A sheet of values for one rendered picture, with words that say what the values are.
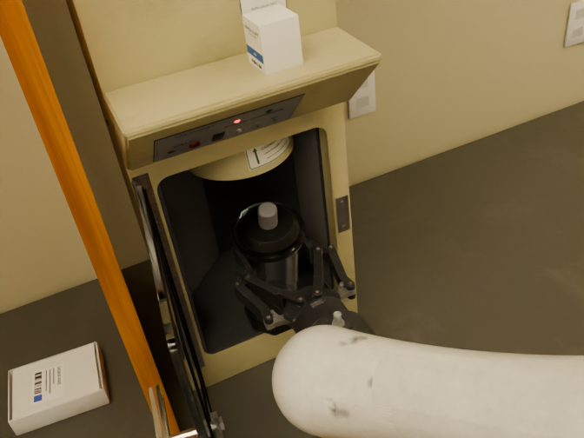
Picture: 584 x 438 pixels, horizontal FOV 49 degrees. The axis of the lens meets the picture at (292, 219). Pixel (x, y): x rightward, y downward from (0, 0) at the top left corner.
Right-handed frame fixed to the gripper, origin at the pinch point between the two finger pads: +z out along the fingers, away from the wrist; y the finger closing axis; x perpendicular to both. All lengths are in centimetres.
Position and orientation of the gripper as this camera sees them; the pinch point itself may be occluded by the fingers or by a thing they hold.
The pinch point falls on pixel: (270, 250)
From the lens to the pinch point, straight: 98.7
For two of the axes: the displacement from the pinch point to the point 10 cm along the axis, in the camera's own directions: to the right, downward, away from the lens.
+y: -9.0, 3.3, -2.7
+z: -4.1, -5.1, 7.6
